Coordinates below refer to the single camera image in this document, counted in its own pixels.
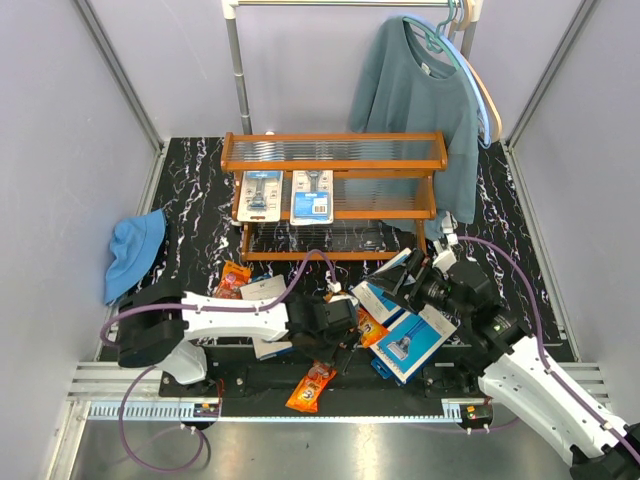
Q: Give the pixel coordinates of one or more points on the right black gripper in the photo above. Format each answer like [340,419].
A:
[394,277]

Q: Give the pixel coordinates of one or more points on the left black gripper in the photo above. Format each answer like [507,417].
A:
[334,354]

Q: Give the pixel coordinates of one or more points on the orange BIC razor bag front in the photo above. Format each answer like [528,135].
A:
[306,394]

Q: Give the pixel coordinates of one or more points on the orange bic razor bag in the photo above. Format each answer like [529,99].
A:
[233,278]
[306,394]
[369,331]

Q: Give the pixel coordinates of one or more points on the Gillette razor blister pack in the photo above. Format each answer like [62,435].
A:
[312,198]

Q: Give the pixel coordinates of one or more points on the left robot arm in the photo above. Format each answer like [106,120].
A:
[159,329]

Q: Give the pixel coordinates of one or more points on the orange wooden three-tier shelf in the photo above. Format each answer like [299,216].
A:
[383,192]

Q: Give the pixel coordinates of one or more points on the Gillette razor pack on shelf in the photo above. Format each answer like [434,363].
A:
[260,197]

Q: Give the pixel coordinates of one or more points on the blue razor box upper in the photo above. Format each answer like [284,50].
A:
[372,300]

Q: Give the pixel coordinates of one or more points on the blue razor box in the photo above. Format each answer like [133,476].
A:
[412,340]
[372,300]

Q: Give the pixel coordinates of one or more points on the blue razor box lower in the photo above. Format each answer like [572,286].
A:
[412,340]

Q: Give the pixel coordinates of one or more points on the white Harry's razor box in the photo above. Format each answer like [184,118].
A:
[266,288]

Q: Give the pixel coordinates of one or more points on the teal t-shirt on hanger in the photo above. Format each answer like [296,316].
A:
[402,88]

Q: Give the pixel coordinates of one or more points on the blue cloth hat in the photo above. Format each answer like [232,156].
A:
[135,243]

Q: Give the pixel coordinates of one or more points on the light blue clothes hanger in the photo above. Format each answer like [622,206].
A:
[437,43]

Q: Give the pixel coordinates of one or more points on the metal clothes rack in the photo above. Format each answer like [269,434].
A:
[229,10]

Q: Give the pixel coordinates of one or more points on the wooden clothes hanger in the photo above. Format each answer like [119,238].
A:
[487,95]

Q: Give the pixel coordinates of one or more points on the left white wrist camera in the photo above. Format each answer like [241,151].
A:
[337,295]

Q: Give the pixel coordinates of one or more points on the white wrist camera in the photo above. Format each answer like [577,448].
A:
[445,257]
[337,295]

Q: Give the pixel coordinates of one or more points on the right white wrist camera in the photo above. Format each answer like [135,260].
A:
[445,257]

